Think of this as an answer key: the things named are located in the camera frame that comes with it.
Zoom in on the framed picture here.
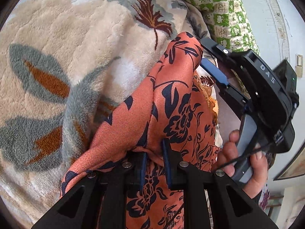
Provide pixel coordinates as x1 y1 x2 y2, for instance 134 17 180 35
273 145 305 182

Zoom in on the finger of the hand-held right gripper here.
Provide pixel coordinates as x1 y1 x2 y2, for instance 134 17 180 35
200 58 251 108
201 37 248 61

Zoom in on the person's right hand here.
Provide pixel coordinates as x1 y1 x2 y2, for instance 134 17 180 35
212 129 270 197

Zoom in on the black cable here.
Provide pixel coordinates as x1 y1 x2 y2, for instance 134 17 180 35
211 138 284 172

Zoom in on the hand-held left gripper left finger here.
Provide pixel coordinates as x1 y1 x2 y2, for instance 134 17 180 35
31 151 148 229

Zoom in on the green checkered pillow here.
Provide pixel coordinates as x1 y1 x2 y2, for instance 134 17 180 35
173 0 260 55

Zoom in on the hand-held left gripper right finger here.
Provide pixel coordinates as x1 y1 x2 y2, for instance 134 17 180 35
162 138 279 229

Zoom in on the person's right forearm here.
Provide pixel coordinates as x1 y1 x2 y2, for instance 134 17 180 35
253 184 272 211

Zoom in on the orange floral blouse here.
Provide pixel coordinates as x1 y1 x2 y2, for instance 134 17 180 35
61 31 223 229

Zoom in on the leaf print fleece blanket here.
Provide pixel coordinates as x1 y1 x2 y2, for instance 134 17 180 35
0 0 223 229

